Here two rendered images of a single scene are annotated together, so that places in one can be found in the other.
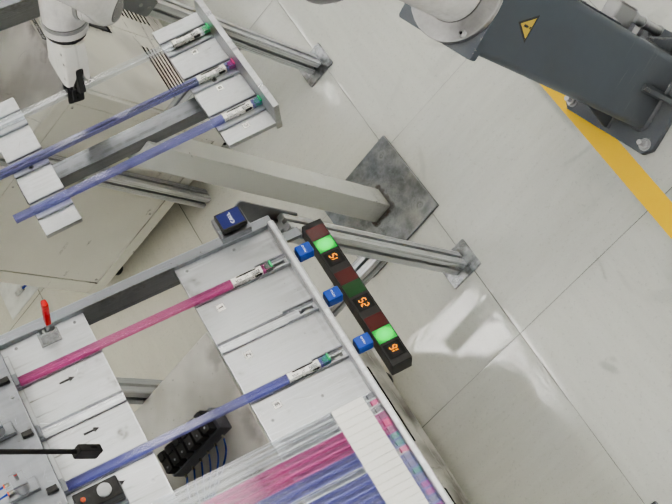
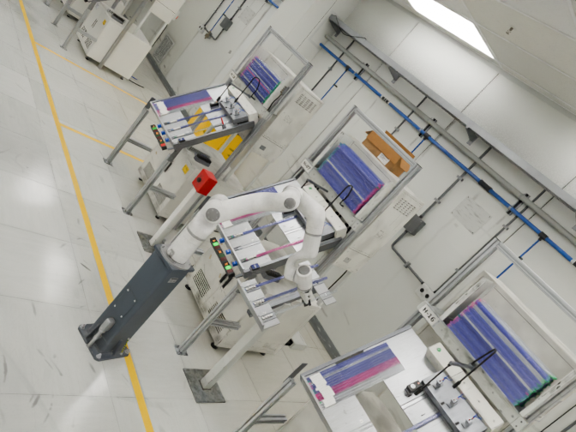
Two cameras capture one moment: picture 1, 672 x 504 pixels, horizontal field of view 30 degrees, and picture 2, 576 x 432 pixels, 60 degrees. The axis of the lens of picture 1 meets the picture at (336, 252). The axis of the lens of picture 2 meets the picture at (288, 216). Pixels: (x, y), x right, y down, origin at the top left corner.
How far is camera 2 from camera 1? 338 cm
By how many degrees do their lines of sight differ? 80
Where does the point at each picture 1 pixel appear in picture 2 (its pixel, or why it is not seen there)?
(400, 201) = (195, 379)
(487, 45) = not seen: hidden behind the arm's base
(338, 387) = (230, 231)
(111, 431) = (286, 226)
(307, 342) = (237, 242)
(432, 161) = (181, 381)
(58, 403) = (301, 232)
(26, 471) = not seen: hidden behind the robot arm
